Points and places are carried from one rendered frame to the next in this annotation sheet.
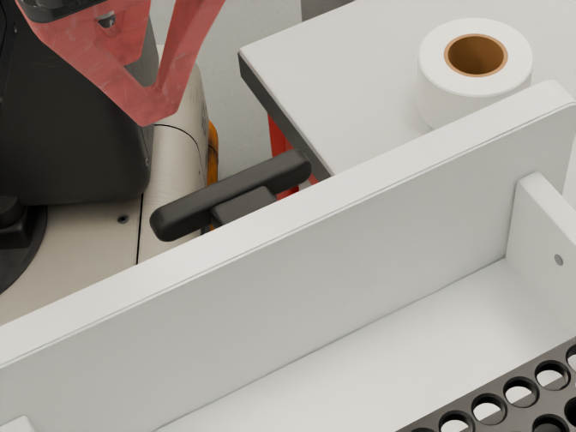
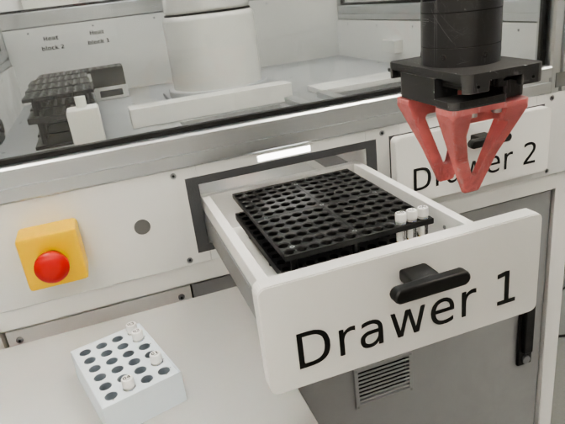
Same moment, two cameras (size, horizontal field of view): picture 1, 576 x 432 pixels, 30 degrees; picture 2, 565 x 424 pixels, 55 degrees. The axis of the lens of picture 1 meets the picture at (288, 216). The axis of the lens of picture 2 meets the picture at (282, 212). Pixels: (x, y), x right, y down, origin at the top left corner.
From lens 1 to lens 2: 0.72 m
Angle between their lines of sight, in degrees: 107
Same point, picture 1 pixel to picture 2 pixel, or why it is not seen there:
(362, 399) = not seen: hidden behind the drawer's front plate
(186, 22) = (424, 129)
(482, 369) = not seen: hidden behind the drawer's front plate
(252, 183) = (419, 278)
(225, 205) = (431, 272)
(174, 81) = (434, 159)
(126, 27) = (464, 172)
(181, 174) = not seen: outside the picture
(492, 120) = (298, 273)
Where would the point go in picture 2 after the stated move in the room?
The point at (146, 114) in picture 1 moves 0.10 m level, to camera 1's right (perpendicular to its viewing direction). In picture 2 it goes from (447, 169) to (330, 179)
